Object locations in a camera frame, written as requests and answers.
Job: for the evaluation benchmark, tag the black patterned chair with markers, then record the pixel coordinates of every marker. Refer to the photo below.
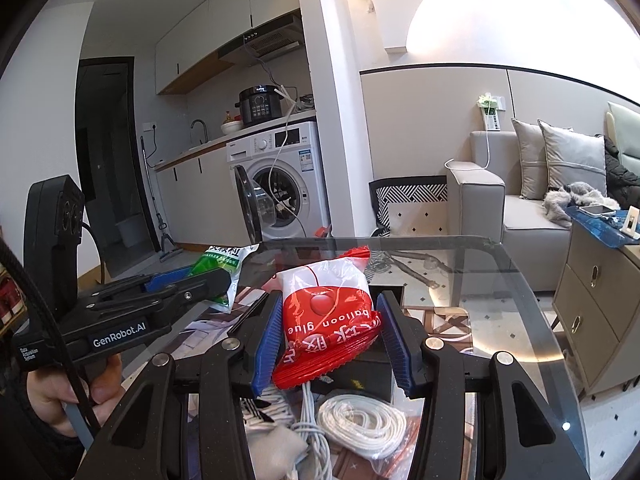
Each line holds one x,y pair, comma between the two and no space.
410,206

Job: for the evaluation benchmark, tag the grey drawer cabinet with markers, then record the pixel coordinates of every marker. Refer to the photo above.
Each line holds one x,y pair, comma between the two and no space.
597,302

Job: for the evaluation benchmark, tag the beige cushion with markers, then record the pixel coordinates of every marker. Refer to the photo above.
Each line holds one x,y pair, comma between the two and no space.
534,172

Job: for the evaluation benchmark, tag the grey sofa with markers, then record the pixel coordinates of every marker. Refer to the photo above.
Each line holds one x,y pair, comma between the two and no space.
484,200

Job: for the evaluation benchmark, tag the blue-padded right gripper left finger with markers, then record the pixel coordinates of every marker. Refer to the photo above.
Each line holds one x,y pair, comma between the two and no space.
146,435

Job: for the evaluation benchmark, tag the grey cushion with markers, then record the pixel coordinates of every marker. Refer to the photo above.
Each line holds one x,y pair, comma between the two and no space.
573,157

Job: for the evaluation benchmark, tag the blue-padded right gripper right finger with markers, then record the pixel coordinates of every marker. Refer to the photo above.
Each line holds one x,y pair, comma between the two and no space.
517,434

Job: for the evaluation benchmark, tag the black cardboard box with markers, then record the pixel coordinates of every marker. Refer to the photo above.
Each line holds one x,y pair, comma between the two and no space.
370,373

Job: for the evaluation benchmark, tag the person's left hand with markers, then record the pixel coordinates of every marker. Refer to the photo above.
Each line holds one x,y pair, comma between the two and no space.
48,390

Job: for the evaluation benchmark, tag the grey crumpled clothing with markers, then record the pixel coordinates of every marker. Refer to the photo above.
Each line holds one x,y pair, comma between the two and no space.
578,194

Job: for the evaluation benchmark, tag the kitchen counter cabinets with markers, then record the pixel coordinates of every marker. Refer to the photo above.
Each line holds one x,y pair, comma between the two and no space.
200,197

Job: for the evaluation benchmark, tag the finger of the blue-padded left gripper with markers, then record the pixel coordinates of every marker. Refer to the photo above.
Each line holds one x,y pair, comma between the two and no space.
165,278
190,292

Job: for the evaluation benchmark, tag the red balloon glue packet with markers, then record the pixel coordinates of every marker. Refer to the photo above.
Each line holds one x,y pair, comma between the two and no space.
327,316

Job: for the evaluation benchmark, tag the range hood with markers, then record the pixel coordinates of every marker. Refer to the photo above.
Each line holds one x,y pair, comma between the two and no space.
273,39

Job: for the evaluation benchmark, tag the black jacket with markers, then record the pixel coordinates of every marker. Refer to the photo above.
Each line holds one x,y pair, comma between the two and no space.
622,185

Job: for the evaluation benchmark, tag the anime print desk mat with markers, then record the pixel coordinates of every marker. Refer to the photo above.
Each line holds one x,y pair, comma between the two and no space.
211,327

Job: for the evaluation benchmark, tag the black pressure cooker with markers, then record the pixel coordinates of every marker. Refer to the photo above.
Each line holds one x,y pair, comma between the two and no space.
259,104

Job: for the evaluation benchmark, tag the white washing machine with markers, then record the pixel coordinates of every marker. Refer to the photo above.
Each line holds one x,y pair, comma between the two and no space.
285,161

